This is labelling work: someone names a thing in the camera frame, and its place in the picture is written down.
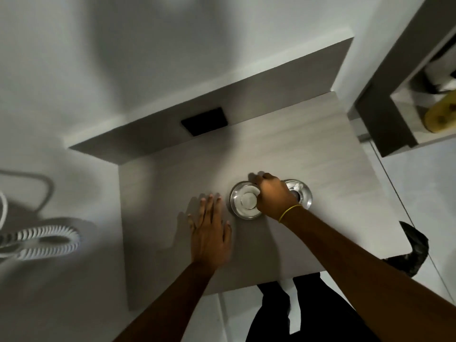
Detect person's left hand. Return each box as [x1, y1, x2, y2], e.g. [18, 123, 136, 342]
[187, 194, 233, 273]

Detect steel bowl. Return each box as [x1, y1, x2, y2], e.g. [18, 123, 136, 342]
[281, 179, 313, 210]
[229, 181, 265, 221]

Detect black plastic bag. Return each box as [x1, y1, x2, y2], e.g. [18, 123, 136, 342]
[382, 221, 430, 278]

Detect person's black trousers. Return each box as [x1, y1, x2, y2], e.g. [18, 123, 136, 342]
[245, 273, 382, 342]

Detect yellow round object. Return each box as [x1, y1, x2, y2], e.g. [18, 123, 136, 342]
[423, 90, 456, 134]

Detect black wall socket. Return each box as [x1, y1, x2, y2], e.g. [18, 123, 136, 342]
[180, 107, 228, 137]

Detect white round piece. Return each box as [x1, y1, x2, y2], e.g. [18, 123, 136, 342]
[239, 186, 261, 211]

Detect person's right forearm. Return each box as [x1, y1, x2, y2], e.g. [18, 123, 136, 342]
[279, 206, 456, 342]

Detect white coiled hose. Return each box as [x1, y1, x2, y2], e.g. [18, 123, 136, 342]
[0, 225, 82, 261]

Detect grey open cabinet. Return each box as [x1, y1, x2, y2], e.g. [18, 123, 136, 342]
[347, 0, 456, 159]

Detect white cable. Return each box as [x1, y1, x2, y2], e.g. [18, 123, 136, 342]
[0, 190, 9, 229]

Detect white object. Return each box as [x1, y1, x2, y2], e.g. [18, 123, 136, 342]
[424, 43, 456, 94]

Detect yellow wrist band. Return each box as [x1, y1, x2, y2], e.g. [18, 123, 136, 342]
[278, 204, 303, 223]

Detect person's right hand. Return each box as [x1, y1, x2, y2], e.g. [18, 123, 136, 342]
[249, 171, 303, 223]

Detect grey desk back panel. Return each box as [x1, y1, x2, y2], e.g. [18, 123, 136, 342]
[63, 29, 355, 165]

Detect person's left forearm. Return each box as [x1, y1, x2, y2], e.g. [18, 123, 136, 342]
[113, 261, 223, 342]

